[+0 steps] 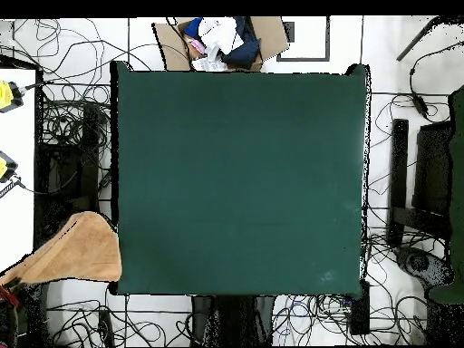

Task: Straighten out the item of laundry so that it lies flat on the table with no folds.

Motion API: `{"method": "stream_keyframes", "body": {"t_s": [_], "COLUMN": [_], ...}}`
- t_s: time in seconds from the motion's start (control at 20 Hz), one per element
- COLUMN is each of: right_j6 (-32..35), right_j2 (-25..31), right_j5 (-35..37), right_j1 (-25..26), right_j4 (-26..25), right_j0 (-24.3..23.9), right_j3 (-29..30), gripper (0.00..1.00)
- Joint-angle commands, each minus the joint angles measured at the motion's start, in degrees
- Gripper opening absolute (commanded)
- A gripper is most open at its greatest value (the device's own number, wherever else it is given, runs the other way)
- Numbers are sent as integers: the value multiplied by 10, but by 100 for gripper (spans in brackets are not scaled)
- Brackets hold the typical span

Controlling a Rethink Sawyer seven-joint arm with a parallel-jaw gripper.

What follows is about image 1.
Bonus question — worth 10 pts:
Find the black equipment stand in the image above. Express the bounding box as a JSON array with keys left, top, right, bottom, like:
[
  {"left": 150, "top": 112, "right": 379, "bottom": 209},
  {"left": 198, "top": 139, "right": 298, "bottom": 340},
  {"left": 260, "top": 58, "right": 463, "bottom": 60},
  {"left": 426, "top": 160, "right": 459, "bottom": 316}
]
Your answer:
[{"left": 34, "top": 102, "right": 111, "bottom": 233}]

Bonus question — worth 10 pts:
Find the yellow and black device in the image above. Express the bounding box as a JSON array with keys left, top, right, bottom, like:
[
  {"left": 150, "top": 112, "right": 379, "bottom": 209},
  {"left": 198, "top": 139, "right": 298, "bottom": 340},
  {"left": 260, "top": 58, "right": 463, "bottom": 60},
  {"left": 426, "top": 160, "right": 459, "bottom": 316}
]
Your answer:
[
  {"left": 0, "top": 80, "right": 25, "bottom": 114},
  {"left": 0, "top": 150, "right": 20, "bottom": 185}
]

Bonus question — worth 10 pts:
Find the black rectangular floor frame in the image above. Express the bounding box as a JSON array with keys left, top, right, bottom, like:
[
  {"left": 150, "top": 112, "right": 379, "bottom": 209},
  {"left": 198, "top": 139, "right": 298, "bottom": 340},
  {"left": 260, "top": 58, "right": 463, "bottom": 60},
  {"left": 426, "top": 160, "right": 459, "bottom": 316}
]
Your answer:
[{"left": 276, "top": 15, "right": 332, "bottom": 63}]

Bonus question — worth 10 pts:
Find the navy blue garment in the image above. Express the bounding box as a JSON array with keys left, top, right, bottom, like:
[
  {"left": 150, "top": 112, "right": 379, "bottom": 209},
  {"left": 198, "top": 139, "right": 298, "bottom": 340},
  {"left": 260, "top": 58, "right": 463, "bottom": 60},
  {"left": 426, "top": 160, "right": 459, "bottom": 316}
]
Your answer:
[{"left": 182, "top": 16, "right": 262, "bottom": 71}]

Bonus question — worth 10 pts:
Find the dark green table cloth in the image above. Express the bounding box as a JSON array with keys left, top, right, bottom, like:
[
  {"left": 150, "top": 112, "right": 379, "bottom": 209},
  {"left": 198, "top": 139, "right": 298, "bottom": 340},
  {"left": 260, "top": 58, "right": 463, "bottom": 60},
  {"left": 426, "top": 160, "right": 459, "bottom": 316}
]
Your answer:
[{"left": 110, "top": 61, "right": 372, "bottom": 295}]

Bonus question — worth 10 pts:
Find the orange-brown towel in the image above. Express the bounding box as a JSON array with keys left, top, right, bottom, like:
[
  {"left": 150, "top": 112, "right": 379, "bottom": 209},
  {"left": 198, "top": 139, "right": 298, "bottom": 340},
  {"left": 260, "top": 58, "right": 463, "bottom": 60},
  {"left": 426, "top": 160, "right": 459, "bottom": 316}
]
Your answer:
[{"left": 0, "top": 210, "right": 123, "bottom": 288}]

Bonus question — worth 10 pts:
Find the brown cardboard box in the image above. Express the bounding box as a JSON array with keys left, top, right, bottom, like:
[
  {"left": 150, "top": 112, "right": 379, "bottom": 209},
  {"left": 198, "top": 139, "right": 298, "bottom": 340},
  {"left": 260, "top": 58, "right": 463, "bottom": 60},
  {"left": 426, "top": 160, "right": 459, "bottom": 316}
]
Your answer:
[{"left": 151, "top": 15, "right": 291, "bottom": 73}]

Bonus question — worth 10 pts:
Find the white table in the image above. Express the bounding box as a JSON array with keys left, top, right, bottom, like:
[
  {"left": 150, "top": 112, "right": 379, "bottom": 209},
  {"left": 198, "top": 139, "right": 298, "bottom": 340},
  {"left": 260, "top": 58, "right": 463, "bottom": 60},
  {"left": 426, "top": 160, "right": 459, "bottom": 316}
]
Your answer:
[{"left": 0, "top": 68, "right": 38, "bottom": 273}]

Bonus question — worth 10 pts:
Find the black power adapter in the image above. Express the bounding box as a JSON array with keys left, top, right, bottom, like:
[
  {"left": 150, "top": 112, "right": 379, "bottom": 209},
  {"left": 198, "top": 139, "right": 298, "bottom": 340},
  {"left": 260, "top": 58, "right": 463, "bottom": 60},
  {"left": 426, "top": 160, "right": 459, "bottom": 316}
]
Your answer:
[{"left": 411, "top": 92, "right": 431, "bottom": 120}]

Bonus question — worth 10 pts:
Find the black rod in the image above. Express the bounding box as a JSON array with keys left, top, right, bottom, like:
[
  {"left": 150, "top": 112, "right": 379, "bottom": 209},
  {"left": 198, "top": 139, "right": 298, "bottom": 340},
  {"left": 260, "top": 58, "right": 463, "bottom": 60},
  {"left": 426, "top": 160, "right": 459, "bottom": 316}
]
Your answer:
[{"left": 395, "top": 15, "right": 442, "bottom": 63}]

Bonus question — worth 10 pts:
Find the black cable tangle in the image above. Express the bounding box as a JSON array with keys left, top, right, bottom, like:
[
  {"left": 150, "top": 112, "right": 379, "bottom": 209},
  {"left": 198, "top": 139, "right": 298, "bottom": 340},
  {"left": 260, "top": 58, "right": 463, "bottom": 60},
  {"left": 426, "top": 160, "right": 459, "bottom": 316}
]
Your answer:
[
  {"left": 271, "top": 90, "right": 454, "bottom": 346},
  {"left": 10, "top": 17, "right": 193, "bottom": 347}
]

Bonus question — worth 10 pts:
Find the green cloth-covered table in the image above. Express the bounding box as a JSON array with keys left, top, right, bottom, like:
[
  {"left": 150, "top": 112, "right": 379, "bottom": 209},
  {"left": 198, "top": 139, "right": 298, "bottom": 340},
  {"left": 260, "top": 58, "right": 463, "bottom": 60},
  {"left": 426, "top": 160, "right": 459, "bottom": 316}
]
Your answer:
[{"left": 427, "top": 84, "right": 464, "bottom": 305}]

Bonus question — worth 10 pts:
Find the white garment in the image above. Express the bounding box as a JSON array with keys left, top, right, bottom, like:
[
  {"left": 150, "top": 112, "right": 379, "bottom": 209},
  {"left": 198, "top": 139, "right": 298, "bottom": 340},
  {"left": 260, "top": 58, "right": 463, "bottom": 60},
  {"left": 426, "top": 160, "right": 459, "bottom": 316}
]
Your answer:
[{"left": 197, "top": 16, "right": 245, "bottom": 56}]

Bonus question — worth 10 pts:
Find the pink garment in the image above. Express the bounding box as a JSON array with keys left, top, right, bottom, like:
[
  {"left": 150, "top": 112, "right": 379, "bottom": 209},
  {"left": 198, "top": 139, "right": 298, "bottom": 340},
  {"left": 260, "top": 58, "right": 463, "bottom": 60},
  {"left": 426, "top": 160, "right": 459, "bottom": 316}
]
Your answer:
[{"left": 189, "top": 38, "right": 208, "bottom": 56}]

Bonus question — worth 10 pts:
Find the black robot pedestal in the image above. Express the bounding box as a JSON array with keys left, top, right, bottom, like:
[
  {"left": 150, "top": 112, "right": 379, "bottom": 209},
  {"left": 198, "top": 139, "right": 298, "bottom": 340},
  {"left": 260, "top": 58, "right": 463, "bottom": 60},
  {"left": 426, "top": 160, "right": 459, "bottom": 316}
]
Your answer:
[{"left": 190, "top": 295, "right": 276, "bottom": 348}]

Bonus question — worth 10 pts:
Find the black chair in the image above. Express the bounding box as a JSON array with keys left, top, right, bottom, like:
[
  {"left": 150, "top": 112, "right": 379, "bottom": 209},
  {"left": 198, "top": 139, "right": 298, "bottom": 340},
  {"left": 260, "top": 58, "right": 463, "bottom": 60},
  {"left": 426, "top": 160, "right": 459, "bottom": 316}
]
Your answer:
[{"left": 385, "top": 118, "right": 455, "bottom": 248}]

